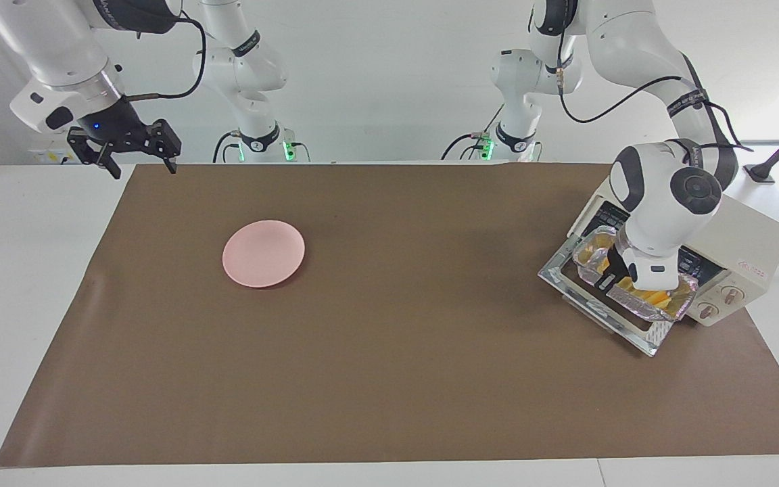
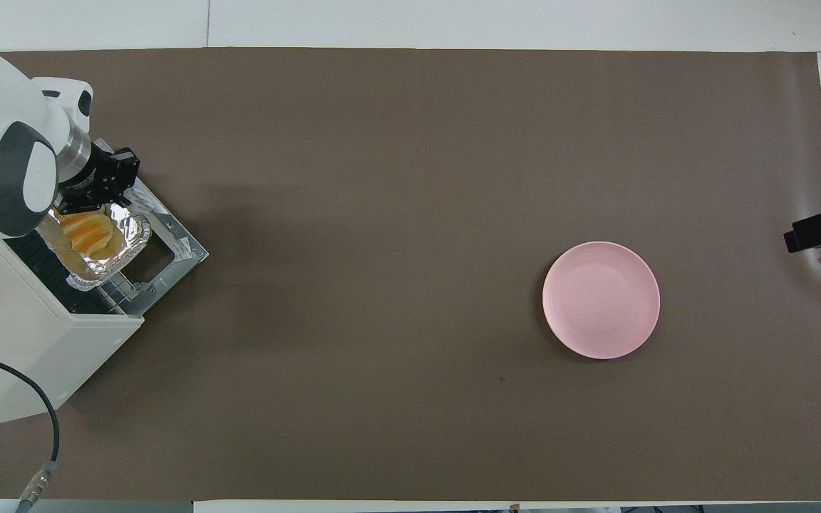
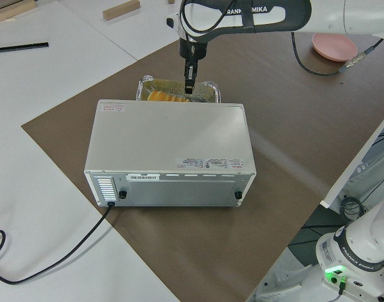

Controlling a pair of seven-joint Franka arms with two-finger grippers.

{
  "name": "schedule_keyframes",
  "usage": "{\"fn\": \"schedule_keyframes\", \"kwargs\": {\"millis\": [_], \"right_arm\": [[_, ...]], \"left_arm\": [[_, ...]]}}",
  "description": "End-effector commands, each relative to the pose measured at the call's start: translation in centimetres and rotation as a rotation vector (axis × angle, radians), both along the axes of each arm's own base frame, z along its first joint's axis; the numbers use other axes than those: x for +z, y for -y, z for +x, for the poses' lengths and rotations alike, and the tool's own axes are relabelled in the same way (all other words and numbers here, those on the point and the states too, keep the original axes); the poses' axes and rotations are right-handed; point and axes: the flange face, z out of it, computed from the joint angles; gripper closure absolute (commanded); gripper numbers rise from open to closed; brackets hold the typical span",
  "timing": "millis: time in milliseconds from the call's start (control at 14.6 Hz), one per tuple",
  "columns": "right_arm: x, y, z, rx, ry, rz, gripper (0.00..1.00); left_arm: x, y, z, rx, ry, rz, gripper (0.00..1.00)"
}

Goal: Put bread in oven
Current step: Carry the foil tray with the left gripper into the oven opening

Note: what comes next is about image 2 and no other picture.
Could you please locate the glass oven door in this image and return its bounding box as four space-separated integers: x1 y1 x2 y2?
90 139 210 318

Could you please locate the aluminium foil tray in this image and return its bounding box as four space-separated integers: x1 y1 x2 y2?
38 201 152 294

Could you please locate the golden striped bread loaf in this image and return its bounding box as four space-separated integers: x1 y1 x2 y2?
54 210 126 261

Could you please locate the cream toaster oven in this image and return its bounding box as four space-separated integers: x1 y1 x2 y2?
0 235 145 432

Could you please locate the brown paper table mat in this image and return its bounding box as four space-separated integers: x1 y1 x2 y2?
0 47 821 501

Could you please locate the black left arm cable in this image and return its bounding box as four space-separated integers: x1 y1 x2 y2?
0 346 61 513

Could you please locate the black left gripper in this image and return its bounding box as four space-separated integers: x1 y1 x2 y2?
58 147 143 215

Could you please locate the pink round plate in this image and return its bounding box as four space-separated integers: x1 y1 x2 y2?
542 241 661 361

